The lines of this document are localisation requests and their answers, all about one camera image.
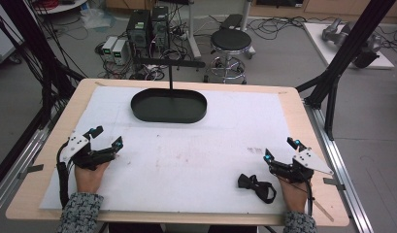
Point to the black flat case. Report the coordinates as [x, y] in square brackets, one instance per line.
[231, 21]

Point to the black computer tower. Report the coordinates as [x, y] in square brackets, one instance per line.
[159, 26]
[138, 29]

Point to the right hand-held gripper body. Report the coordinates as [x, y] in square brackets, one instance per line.
[307, 161]

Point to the black metal frame post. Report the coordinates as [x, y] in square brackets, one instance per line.
[31, 42]
[351, 48]

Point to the black bow tie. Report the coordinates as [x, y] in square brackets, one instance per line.
[256, 187]

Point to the black stand with oval tray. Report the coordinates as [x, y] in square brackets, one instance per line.
[168, 106]

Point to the thin wooden strip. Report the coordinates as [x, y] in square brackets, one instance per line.
[323, 210]

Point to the white floor board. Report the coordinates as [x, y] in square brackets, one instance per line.
[319, 45]

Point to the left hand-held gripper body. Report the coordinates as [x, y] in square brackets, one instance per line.
[77, 146]

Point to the person's left hand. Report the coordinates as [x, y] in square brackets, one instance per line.
[89, 179]

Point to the white foam mat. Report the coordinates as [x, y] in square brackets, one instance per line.
[186, 155]

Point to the aluminium rail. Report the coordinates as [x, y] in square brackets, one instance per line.
[341, 171]
[15, 168]

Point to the black round stool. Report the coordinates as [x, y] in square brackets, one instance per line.
[231, 43]

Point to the grey metal bracket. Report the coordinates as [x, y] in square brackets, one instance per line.
[333, 183]
[31, 169]

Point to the white power supply unit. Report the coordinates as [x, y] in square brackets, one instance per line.
[120, 51]
[108, 47]

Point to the white table leg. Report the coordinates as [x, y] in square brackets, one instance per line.
[193, 29]
[248, 19]

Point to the clear plastic bag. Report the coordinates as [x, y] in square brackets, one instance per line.
[95, 17]

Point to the person's right hand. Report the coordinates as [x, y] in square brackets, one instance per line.
[294, 195]

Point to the round white table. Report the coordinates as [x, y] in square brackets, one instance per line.
[60, 6]

